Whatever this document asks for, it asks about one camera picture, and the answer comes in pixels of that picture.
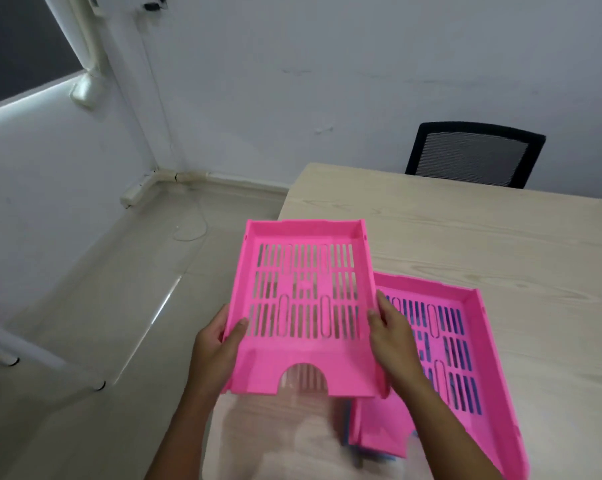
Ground person's right hand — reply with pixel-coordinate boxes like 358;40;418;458
366;290;430;391

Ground person's left hand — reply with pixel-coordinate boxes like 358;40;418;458
187;303;250;401

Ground pink plastic tray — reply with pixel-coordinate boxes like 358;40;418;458
353;272;531;480
220;218;391;399

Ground person's left forearm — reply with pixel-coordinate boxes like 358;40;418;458
143;389;223;480

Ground person's right forearm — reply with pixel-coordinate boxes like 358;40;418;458
404;374;504;480

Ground black mesh office chair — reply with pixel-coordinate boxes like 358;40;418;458
405;121;547;189

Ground dark grey roller blind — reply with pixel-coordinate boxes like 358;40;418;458
0;0;84;109

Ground white floor cable trunking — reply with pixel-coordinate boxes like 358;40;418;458
120;167;290;209

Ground white metal table frame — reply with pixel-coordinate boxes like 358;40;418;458
0;319;107;393

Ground thin white cable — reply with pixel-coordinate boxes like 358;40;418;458
130;7;208;242

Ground white wall pipe cover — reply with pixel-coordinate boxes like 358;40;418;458
43;0;108;111

